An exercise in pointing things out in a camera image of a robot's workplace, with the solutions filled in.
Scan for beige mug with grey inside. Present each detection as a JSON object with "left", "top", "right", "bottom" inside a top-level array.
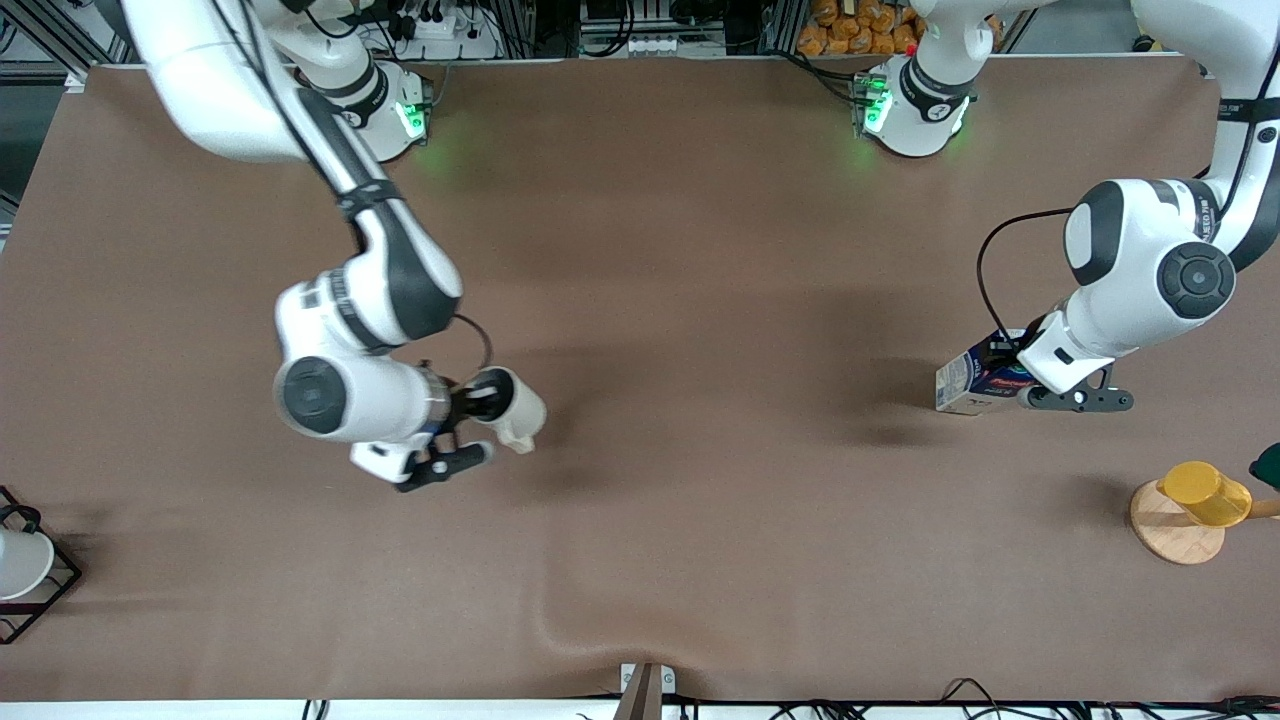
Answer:
[{"left": 469, "top": 366, "right": 549, "bottom": 457}]

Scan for blue white milk carton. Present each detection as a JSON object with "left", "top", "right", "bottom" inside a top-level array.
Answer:
[{"left": 934, "top": 328, "right": 1037, "bottom": 417}]

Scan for yellow plastic cup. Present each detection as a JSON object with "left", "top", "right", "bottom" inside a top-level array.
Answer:
[{"left": 1157, "top": 460, "right": 1254, "bottom": 529}]

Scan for white cup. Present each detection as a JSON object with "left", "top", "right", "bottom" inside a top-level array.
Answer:
[{"left": 0, "top": 527, "right": 57, "bottom": 602}]

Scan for round wooden mug stand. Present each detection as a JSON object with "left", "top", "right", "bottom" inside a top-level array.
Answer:
[{"left": 1130, "top": 479, "right": 1280, "bottom": 567}]

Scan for brown table cloth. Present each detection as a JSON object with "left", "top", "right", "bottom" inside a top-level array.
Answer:
[{"left": 0, "top": 55, "right": 1280, "bottom": 707}]

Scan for bag of orange snacks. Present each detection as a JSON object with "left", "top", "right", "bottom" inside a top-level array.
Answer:
[{"left": 796, "top": 0, "right": 927, "bottom": 58}]

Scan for white power strip with plugs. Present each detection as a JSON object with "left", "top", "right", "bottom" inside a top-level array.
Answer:
[{"left": 388, "top": 0, "right": 503, "bottom": 61}]

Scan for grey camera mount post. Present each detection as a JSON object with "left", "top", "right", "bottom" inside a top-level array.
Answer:
[{"left": 614, "top": 661, "right": 677, "bottom": 720}]

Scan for black arm base cable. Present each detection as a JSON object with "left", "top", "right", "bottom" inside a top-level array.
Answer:
[{"left": 782, "top": 49, "right": 871, "bottom": 105}]

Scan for black wire rack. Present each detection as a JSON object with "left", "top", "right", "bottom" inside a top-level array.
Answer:
[{"left": 0, "top": 485, "right": 84, "bottom": 646}]

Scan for aluminium frame profile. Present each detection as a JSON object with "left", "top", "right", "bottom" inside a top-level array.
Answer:
[{"left": 0, "top": 0, "right": 136, "bottom": 94}]

